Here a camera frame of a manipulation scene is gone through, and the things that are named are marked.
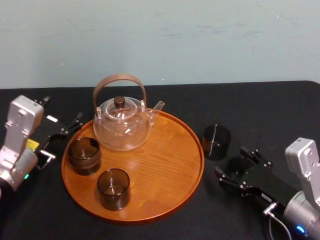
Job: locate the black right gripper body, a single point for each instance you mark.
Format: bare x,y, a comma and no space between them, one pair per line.
265,182

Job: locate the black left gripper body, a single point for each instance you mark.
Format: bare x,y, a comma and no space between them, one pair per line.
51,130

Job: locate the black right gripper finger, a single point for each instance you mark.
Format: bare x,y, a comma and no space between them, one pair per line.
228,178
257,157

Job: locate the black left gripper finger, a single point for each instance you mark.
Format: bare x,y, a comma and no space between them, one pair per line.
75,120
75,128

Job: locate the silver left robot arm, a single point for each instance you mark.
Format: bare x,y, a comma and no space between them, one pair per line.
21,117

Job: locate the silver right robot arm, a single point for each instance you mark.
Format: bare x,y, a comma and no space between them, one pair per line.
300,155

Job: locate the round wooden tray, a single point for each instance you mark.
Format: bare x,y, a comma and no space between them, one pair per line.
160,175

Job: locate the smoked glass cup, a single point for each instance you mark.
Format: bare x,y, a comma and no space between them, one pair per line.
83,160
113,195
217,147

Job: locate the glass teapot lid, wooden knob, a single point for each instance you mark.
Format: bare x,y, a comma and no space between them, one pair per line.
119,107

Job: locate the black tablecloth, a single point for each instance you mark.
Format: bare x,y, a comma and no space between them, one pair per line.
175,97

